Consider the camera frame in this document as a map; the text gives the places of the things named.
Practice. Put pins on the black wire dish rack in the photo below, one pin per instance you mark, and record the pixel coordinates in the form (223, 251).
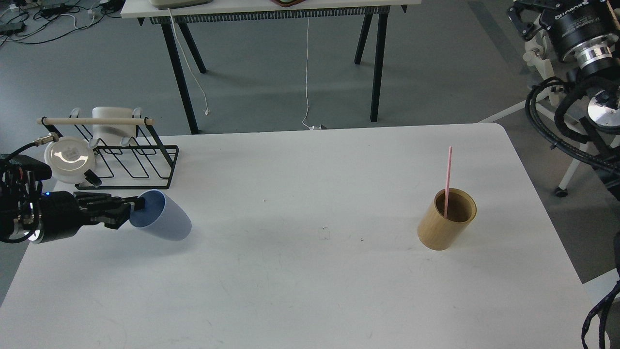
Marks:
(144, 163)

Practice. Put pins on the pink chopstick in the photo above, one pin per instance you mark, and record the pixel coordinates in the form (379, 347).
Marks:
(447, 184)

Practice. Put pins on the light blue plastic cup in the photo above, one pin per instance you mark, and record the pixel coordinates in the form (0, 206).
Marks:
(161, 217)

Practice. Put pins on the bamboo cylinder holder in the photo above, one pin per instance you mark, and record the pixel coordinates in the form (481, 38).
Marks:
(438, 233)

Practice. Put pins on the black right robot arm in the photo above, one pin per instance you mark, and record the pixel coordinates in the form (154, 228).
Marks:
(575, 109)

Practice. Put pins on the white mug on rack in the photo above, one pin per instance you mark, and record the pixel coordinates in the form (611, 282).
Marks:
(112, 134)

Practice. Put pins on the white background table black legs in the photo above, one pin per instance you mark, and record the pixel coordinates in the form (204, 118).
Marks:
(284, 74)

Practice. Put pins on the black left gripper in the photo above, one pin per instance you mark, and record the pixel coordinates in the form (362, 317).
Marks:
(61, 217)

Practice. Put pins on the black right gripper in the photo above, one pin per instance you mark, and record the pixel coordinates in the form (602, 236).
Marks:
(576, 29)

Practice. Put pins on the wooden rack handle rod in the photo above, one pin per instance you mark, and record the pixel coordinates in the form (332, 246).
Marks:
(46, 121)

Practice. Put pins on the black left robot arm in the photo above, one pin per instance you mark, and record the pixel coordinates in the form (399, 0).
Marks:
(30, 214)

